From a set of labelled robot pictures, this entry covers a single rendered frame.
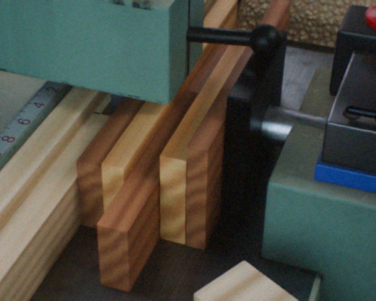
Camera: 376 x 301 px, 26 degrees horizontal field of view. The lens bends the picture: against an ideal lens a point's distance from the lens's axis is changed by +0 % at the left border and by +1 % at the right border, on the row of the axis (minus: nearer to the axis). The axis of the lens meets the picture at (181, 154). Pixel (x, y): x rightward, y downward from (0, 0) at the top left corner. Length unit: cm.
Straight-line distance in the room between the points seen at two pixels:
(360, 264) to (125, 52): 19
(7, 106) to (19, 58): 29
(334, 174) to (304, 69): 24
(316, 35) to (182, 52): 23
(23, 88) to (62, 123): 32
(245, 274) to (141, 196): 8
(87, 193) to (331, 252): 15
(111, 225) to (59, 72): 13
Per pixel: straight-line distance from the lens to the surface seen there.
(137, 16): 49
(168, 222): 51
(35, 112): 54
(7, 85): 86
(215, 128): 48
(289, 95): 66
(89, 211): 52
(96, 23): 51
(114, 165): 48
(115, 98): 57
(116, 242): 46
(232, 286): 44
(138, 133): 51
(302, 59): 70
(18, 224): 48
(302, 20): 73
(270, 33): 50
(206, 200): 48
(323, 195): 47
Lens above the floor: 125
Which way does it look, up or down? 37 degrees down
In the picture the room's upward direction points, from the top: 1 degrees clockwise
